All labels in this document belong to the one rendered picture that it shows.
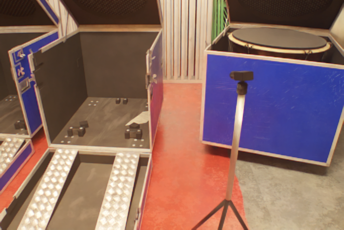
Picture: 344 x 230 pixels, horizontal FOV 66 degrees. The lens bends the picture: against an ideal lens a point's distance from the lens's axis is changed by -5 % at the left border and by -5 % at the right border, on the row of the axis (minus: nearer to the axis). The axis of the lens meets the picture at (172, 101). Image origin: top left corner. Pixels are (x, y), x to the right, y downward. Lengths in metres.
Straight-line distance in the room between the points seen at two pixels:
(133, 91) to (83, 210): 1.51
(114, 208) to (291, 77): 1.49
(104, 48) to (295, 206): 2.28
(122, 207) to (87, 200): 0.30
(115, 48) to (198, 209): 1.80
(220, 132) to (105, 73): 1.46
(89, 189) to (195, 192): 0.79
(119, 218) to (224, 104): 1.11
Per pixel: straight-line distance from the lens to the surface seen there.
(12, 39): 3.45
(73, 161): 2.30
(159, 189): 2.16
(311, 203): 2.28
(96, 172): 2.33
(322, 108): 2.14
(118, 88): 3.12
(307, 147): 2.29
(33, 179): 2.33
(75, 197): 2.18
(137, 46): 2.92
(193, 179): 2.25
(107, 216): 1.94
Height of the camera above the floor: 1.49
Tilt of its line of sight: 26 degrees down
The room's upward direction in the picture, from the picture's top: straight up
